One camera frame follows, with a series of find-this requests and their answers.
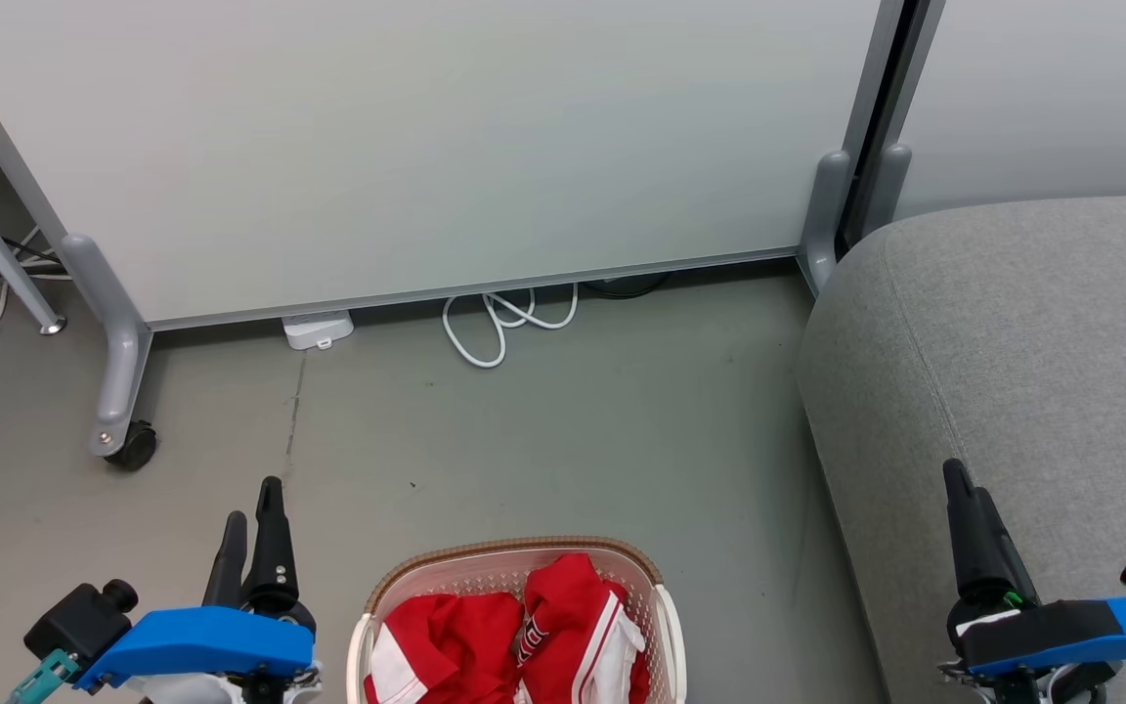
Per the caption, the looped white cable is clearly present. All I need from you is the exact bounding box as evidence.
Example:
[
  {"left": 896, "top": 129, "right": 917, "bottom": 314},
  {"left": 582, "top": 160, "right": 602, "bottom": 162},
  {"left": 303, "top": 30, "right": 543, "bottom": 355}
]
[{"left": 441, "top": 283, "right": 582, "bottom": 371}]

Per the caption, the white perforated laundry basket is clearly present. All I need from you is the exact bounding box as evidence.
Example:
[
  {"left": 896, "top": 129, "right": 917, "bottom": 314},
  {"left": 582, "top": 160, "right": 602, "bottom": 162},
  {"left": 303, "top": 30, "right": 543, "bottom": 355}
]
[{"left": 346, "top": 535, "right": 688, "bottom": 704}]

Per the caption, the black caster wheel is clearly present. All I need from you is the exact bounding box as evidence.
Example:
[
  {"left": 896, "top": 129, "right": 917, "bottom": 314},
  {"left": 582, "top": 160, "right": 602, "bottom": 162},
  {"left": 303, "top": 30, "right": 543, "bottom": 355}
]
[{"left": 104, "top": 419, "right": 159, "bottom": 473}]

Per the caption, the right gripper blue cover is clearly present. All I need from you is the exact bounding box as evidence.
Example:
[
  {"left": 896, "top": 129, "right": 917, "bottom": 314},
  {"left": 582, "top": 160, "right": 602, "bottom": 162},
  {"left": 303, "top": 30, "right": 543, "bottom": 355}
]
[{"left": 938, "top": 458, "right": 1126, "bottom": 704}]

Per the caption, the large white partition panel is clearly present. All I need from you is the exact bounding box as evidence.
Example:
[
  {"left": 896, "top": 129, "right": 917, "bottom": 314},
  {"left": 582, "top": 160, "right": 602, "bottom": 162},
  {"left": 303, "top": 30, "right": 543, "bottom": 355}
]
[{"left": 0, "top": 0, "right": 916, "bottom": 333}]

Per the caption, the short grey partition foot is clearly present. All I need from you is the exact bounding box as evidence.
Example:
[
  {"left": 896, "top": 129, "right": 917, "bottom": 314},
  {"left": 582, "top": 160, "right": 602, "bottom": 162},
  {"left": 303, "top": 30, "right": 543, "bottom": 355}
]
[
  {"left": 860, "top": 143, "right": 914, "bottom": 242},
  {"left": 797, "top": 148, "right": 853, "bottom": 295}
]

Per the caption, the long grey partition foot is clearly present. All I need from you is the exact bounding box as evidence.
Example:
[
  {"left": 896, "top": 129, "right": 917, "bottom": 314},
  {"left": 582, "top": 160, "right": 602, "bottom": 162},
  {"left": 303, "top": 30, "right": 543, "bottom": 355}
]
[{"left": 59, "top": 232, "right": 155, "bottom": 461}]

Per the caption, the teal left camera connector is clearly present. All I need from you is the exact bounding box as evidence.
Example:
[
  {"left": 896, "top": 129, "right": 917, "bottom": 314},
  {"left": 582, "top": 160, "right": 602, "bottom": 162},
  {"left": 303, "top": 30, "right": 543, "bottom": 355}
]
[{"left": 6, "top": 649, "right": 81, "bottom": 704}]

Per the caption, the white power adapter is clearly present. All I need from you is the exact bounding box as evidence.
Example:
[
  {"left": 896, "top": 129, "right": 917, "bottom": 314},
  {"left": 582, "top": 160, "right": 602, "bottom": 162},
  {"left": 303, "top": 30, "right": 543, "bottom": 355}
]
[{"left": 281, "top": 309, "right": 356, "bottom": 352}]

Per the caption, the red garment with white stripes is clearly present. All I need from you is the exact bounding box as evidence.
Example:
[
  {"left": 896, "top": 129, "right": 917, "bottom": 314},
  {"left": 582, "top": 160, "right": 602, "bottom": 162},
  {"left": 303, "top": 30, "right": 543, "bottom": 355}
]
[{"left": 514, "top": 553, "right": 652, "bottom": 704}]

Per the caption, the grey fabric sofa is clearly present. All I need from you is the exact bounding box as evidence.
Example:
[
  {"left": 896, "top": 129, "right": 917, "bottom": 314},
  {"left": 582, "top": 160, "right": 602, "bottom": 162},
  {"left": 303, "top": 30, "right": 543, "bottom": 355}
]
[{"left": 796, "top": 192, "right": 1126, "bottom": 704}]

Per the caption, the narrow white partition panel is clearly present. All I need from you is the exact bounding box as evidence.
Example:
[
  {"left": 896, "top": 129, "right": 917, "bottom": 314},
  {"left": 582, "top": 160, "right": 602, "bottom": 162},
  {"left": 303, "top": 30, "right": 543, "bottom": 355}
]
[{"left": 842, "top": 0, "right": 1126, "bottom": 257}]

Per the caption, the black cable under partition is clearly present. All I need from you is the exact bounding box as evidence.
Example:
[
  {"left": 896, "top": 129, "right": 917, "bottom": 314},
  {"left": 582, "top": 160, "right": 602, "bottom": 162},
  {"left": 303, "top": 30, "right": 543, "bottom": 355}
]
[{"left": 581, "top": 273, "right": 673, "bottom": 300}]

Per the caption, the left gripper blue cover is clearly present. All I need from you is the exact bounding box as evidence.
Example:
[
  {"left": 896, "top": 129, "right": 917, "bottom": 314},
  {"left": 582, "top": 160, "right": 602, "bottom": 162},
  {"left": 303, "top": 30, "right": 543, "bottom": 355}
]
[{"left": 74, "top": 476, "right": 325, "bottom": 704}]

